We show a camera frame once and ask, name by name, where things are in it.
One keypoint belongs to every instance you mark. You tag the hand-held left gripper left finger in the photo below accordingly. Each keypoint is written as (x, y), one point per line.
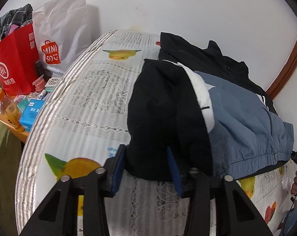
(117, 169)

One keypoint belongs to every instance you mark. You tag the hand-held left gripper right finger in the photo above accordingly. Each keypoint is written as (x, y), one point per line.
(174, 169)

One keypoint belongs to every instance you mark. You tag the black white blue jacket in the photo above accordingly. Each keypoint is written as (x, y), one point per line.
(237, 118)

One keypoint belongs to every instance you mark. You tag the fruit print lace tablecloth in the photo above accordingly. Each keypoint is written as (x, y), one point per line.
(89, 108)

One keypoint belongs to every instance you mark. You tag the blue tissue pack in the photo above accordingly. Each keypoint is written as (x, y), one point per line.
(31, 114)

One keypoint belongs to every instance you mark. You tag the white gridded box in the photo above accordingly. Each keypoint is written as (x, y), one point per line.
(52, 84)

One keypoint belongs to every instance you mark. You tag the wooden nightstand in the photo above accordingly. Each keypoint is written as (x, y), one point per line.
(15, 131)

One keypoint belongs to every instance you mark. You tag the green blanket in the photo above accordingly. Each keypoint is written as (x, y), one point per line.
(3, 164)

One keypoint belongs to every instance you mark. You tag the pink plastic cup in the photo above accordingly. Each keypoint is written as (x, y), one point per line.
(39, 83)

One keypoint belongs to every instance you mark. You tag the orange drink bottle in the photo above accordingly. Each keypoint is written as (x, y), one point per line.
(9, 110)

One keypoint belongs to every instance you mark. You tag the small dark bottle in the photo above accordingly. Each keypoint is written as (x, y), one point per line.
(39, 67)

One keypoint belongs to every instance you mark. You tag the red paper bag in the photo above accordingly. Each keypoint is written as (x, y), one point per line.
(13, 61)

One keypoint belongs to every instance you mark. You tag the white plastic shopping bag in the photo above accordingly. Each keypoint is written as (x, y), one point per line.
(64, 24)

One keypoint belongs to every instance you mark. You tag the grey plaid cloth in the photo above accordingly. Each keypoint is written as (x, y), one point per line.
(13, 17)

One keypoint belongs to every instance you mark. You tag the brown wooden door frame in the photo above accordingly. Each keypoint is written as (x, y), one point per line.
(286, 73)

